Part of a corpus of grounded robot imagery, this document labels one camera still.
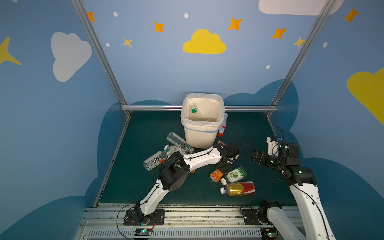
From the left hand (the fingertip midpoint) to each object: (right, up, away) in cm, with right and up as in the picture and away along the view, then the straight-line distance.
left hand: (225, 169), depth 87 cm
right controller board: (+18, -27, -16) cm, 36 cm away
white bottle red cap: (+1, +21, +20) cm, 29 cm away
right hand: (+14, +12, -12) cm, 23 cm away
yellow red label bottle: (+5, -8, -9) cm, 13 cm away
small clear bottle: (-8, +32, +17) cm, 37 cm away
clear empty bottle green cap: (-28, +15, +13) cm, 34 cm away
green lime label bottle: (+5, -3, -2) cm, 6 cm away
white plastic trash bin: (-16, +21, +1) cm, 26 cm away
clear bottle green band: (-19, +33, +9) cm, 39 cm away
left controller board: (-44, -26, -16) cm, 53 cm away
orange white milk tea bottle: (-6, -3, -4) cm, 8 cm away
